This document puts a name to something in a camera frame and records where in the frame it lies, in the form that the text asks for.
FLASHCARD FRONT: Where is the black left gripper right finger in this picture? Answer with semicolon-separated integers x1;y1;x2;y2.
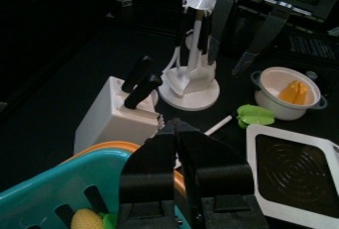
177;117;270;229

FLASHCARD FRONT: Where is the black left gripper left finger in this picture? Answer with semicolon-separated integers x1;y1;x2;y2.
115;118;179;229

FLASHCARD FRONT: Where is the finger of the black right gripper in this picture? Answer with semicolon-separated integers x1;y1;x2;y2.
207;0;243;66
231;4;294;76

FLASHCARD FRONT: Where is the small white cleaver black handle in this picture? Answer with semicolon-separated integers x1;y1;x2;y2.
121;55;155;94

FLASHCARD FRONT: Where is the yellow toy corn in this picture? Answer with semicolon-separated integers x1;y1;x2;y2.
71;207;106;229

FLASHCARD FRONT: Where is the yellow toy food piece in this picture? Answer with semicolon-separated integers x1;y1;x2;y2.
277;79;310;106

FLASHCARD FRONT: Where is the white cup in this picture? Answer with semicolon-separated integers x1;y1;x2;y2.
251;66;330;122

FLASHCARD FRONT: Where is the green leaf toy vegetable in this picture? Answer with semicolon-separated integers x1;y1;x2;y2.
203;103;277;137

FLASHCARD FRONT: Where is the teal basket orange rim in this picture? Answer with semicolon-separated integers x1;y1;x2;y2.
0;140;193;229

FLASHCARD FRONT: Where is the white utensil stand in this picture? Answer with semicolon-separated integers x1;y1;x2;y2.
158;0;222;112

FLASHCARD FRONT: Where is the white spoon black handle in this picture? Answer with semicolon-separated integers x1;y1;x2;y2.
190;10;218;92

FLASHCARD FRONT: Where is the white slotted spatula black handle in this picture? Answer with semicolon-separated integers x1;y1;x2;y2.
163;9;197;97

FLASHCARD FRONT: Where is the black handled knife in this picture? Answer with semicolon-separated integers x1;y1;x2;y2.
123;73;165;110

